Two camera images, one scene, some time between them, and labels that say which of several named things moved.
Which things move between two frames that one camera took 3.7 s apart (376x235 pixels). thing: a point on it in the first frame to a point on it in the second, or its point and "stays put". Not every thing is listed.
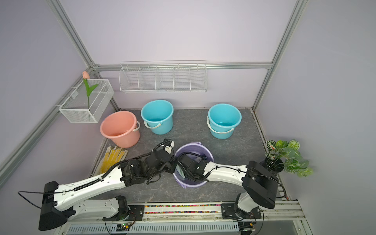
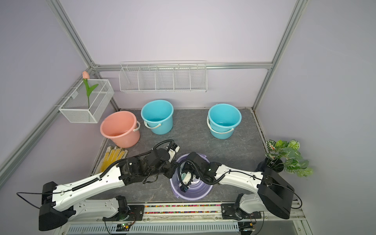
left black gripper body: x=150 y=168 stays put
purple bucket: x=197 y=147 to x=197 y=190
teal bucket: x=158 y=115 stays put
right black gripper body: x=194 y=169 stays put
